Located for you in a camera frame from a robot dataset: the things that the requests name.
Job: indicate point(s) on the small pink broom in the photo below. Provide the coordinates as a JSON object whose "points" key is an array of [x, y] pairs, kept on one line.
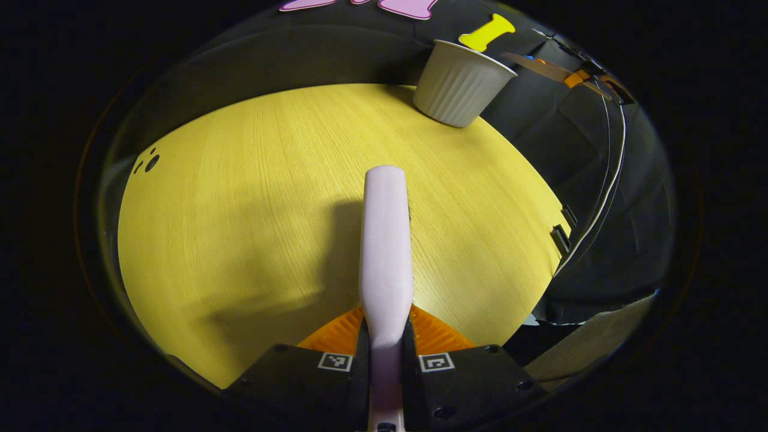
{"points": [[385, 240]]}

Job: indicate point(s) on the black desk bracket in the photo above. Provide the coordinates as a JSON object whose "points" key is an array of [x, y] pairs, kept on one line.
{"points": [[561, 239], [569, 215]]}

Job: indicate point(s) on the white ribbed garbage bin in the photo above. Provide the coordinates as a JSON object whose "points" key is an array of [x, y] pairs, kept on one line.
{"points": [[459, 90]]}

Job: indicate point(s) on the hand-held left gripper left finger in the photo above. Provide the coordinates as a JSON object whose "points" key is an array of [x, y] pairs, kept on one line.
{"points": [[300, 390]]}

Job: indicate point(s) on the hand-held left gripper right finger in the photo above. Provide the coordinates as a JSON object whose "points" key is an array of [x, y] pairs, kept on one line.
{"points": [[474, 390]]}

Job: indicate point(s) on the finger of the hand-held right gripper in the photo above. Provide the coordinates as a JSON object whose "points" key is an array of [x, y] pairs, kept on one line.
{"points": [[577, 78]]}

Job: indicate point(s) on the grey plastic dustpan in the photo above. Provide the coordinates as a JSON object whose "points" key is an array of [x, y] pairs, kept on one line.
{"points": [[534, 65]]}

